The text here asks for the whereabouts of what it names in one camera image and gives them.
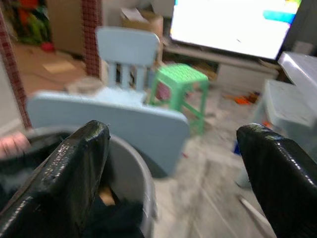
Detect pink cloth bundle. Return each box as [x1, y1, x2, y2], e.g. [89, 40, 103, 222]
[158, 81, 172, 106]

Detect green and orange toy heap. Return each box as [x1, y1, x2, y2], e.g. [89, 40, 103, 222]
[14, 0, 54, 53]

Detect light blue child chair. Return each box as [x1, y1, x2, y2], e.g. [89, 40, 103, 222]
[26, 90, 191, 178]
[96, 26, 162, 106]

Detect light blue plastic table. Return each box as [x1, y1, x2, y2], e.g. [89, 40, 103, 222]
[255, 51, 317, 129]

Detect flat screen television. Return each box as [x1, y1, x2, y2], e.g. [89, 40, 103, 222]
[169, 0, 304, 61]

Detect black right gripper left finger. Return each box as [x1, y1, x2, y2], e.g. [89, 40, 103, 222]
[0, 120, 111, 238]

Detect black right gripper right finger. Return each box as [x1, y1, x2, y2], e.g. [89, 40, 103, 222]
[236, 123, 317, 238]

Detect green plastic stool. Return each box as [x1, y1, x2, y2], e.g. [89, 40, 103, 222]
[148, 63, 211, 136]

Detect brown cardboard box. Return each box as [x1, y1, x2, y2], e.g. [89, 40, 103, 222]
[120, 7, 164, 48]

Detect black shirt with grey print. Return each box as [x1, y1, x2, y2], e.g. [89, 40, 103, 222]
[0, 138, 146, 238]

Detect grey plastic bucket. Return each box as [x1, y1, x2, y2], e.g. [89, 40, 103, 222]
[0, 126, 159, 238]

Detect orange toy pieces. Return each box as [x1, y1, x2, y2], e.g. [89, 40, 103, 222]
[221, 91, 261, 106]

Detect flat cardboard sheet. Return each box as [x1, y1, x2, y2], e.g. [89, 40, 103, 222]
[42, 60, 76, 74]

